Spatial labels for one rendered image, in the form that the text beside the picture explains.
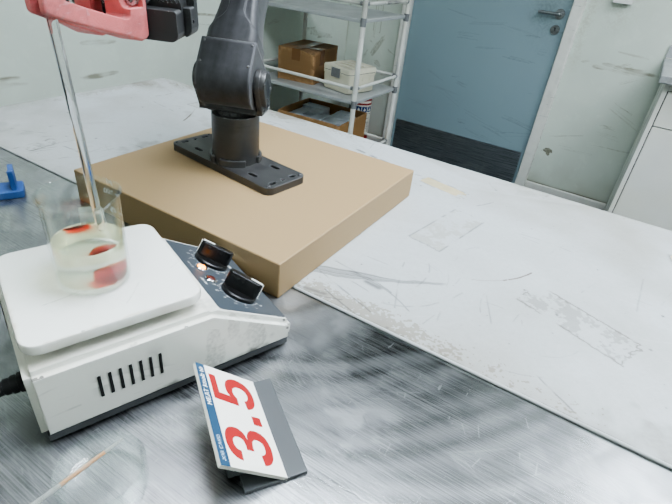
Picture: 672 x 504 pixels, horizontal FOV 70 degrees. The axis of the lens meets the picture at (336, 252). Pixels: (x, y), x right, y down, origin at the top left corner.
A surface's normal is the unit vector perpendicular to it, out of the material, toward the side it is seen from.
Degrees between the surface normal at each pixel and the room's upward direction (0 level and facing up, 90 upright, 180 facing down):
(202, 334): 90
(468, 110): 90
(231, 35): 49
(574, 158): 90
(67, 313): 0
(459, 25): 90
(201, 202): 0
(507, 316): 0
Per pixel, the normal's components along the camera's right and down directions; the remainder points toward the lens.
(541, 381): 0.10, -0.84
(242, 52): -0.04, -0.16
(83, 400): 0.60, 0.48
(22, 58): 0.84, 0.36
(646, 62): -0.54, 0.41
